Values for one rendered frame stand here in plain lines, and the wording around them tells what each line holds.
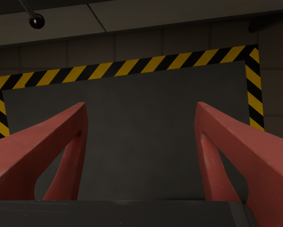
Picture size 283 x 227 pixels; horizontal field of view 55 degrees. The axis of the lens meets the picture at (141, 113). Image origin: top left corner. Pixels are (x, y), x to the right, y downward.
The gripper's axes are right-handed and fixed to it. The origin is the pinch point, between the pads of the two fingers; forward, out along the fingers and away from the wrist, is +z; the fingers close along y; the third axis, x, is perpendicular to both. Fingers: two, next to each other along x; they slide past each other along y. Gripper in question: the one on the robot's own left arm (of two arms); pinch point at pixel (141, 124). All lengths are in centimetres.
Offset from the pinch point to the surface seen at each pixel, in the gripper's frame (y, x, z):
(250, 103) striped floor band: -47, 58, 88
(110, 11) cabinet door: 6.3, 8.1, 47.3
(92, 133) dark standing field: 21, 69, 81
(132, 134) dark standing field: 4, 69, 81
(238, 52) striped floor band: -41, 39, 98
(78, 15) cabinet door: 12.7, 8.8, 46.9
